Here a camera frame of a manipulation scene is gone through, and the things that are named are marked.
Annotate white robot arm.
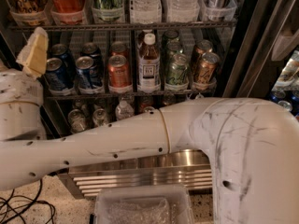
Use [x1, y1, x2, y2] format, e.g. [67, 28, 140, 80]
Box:
[0, 69, 299, 224]

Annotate blue can back left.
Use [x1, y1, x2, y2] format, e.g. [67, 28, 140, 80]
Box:
[51, 44, 76, 79]

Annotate blue can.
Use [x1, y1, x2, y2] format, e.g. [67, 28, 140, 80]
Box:
[51, 44, 76, 79]
[76, 56, 104, 94]
[80, 42, 104, 77]
[45, 58, 74, 91]

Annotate blue can front left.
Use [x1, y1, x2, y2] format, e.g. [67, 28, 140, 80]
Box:
[45, 58, 74, 91]

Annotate red cola can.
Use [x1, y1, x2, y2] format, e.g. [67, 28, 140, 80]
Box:
[51, 0, 85, 25]

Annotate silver can bottom left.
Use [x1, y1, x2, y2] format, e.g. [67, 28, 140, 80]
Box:
[67, 109, 89, 133]

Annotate orange-red can back middle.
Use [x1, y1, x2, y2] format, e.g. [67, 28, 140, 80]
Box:
[110, 41, 129, 58]

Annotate orange-red can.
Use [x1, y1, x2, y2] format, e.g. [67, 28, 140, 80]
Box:
[107, 55, 133, 93]
[110, 41, 129, 58]

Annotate orange-red can front middle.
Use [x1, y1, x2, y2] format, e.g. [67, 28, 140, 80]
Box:
[107, 55, 133, 93]

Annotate orange can bottom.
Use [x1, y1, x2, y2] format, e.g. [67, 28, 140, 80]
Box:
[143, 106, 155, 113]

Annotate green can behind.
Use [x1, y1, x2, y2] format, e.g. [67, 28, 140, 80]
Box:
[165, 41, 184, 62]

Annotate green can front middle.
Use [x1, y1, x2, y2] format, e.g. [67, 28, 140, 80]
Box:
[165, 53, 188, 91]

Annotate copper can back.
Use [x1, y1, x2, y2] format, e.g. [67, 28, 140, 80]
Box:
[191, 39, 213, 69]

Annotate copper can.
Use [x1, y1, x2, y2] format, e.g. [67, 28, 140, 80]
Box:
[193, 52, 220, 84]
[191, 39, 213, 69]

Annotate copper can front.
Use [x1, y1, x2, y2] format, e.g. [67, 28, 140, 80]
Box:
[193, 52, 220, 84]

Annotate silver can top shelf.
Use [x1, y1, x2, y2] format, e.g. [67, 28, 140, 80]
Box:
[199, 0, 236, 21]

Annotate steel fridge base grille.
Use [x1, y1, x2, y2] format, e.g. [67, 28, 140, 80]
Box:
[58, 149, 212, 199]

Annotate right fridge glass door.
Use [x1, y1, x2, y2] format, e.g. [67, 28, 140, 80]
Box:
[218, 0, 299, 97]

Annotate blue pepsi can right fridge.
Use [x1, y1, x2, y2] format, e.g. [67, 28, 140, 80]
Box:
[278, 100, 292, 112]

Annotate small water bottle bottom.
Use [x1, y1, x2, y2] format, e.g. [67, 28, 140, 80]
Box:
[115, 100, 135, 120]

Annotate tea bottle white cap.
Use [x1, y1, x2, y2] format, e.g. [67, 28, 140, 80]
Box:
[138, 33, 161, 92]

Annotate clear water bottle left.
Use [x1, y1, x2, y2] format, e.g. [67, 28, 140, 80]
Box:
[130, 0, 162, 24]

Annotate clear water bottle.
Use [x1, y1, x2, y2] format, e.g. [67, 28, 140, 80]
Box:
[130, 0, 162, 24]
[164, 0, 200, 22]

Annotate clear water bottle right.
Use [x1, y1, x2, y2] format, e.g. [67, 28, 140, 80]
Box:
[164, 0, 200, 22]

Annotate clear plastic bin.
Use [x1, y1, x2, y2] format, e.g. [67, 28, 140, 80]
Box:
[94, 185, 194, 224]

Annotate middle wire shelf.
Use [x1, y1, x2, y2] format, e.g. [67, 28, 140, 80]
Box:
[46, 89, 215, 101]

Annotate wire shelf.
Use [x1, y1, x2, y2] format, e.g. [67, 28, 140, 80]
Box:
[46, 89, 215, 101]
[8, 20, 237, 33]

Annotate black cables on floor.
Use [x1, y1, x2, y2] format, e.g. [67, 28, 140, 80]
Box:
[0, 179, 57, 224]

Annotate top wire shelf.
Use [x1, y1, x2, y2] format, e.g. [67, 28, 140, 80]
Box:
[8, 20, 237, 33]

